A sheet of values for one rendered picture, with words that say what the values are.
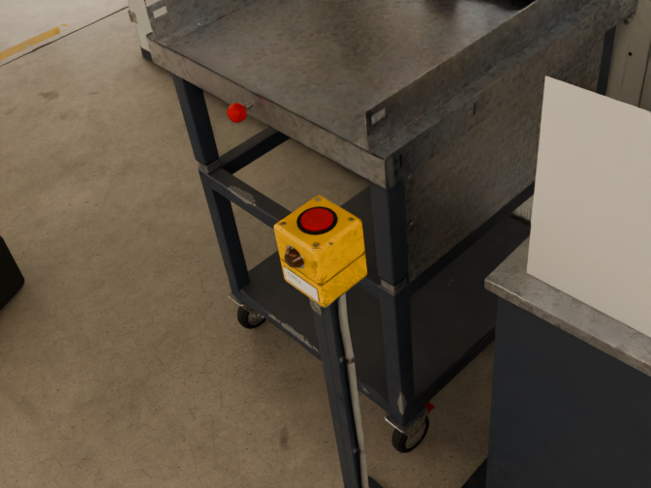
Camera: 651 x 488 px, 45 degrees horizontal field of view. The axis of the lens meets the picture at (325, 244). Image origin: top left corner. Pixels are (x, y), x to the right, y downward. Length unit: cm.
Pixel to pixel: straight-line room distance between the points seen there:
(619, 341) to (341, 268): 35
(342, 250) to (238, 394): 103
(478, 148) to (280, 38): 41
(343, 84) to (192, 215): 123
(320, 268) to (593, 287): 35
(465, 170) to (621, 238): 46
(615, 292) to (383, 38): 64
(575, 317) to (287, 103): 56
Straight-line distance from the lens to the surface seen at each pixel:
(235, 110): 130
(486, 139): 137
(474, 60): 127
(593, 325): 103
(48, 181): 278
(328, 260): 93
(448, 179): 132
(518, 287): 107
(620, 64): 168
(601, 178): 92
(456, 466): 177
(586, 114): 89
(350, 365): 114
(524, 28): 136
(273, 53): 141
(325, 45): 142
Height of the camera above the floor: 152
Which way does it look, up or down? 43 degrees down
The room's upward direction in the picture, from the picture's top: 8 degrees counter-clockwise
